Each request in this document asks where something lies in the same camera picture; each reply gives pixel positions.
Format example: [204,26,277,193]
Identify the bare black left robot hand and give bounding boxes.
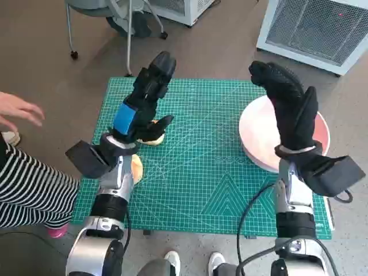
[108,51,177,144]

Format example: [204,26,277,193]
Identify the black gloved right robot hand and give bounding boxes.
[248,60,320,149]

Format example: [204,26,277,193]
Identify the pink bowl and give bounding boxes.
[238,95,331,173]

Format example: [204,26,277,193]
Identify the long striped toy bread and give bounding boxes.
[139,120,166,146]

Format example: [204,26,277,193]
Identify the round toy bread bun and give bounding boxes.
[131,154,144,185]

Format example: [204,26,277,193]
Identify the white mesh-front cabinet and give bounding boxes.
[255,0,368,77]

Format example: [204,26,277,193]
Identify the green cutting mat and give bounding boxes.
[70,76,333,240]

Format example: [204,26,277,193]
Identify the white vented cabinet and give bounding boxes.
[143,0,216,28]

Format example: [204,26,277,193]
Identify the grey wheeled chair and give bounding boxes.
[64,0,169,78]

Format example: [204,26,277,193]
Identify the person's hand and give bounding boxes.
[0,91,46,127]

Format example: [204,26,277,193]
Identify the beige shoe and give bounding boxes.
[1,131,21,146]

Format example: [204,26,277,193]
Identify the pink shoe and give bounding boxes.
[47,223,70,239]

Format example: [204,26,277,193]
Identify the white shoe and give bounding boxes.
[208,251,227,276]
[164,250,181,276]

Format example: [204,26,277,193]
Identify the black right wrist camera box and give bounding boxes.
[301,155,366,198]

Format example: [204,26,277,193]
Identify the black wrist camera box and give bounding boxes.
[65,140,110,179]
[301,155,366,198]

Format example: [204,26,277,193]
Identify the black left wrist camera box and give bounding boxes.
[65,140,110,179]

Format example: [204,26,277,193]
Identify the black right camera cable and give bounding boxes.
[335,188,354,204]

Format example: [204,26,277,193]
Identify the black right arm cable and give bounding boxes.
[236,182,278,276]

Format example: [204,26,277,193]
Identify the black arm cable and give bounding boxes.
[122,209,132,252]
[236,182,278,276]

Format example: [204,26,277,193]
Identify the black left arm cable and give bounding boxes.
[122,209,132,252]

